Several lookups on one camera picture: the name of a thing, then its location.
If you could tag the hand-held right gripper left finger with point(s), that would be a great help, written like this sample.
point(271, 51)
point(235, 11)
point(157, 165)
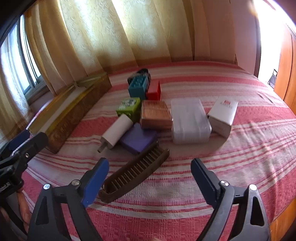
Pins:
point(97, 183)

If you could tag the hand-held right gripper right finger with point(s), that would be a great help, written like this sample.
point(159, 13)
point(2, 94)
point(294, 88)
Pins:
point(204, 183)

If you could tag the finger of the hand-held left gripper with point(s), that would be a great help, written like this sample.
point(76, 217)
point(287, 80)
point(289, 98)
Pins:
point(18, 141)
point(38, 142)

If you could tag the brown wooden comb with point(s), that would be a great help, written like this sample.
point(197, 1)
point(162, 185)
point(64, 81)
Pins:
point(129, 176)

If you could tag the white charger plug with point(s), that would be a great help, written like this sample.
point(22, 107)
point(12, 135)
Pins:
point(114, 134)

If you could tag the purple box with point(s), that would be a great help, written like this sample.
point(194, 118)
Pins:
point(137, 139)

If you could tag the clear plastic box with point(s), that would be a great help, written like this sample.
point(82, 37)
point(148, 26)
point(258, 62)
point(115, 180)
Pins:
point(189, 122)

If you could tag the white cardboard box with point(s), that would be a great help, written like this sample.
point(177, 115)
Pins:
point(222, 115)

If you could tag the green building block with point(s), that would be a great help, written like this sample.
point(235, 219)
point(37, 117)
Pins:
point(127, 111)

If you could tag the copper rectangular box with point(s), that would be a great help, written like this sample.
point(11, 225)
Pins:
point(155, 113)

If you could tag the teal building block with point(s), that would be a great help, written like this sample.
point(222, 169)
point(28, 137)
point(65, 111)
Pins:
point(137, 89)

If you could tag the red building block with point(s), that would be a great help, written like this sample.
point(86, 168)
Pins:
point(153, 92)

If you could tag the black sequin hair clip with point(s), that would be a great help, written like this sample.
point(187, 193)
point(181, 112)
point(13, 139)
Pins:
point(142, 71)

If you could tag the person's left forearm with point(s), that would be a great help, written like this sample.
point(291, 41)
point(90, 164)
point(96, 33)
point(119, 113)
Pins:
point(24, 206)

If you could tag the pink striped bedspread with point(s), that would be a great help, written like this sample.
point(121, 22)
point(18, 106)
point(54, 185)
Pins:
point(231, 162)

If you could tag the white lace curtain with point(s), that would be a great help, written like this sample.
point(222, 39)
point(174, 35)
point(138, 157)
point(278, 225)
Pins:
point(11, 92)

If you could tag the window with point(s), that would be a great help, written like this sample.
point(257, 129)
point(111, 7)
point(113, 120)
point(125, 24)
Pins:
point(31, 69)

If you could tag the black metal rack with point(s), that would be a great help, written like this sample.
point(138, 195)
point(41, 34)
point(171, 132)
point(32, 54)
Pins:
point(272, 80)

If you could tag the cream patterned curtain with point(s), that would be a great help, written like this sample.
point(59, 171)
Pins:
point(115, 34)

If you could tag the wooden door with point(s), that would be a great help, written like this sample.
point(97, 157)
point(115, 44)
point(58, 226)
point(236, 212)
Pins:
point(289, 69)

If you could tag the door frame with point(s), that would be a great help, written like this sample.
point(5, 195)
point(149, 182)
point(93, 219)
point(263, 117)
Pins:
point(257, 46)

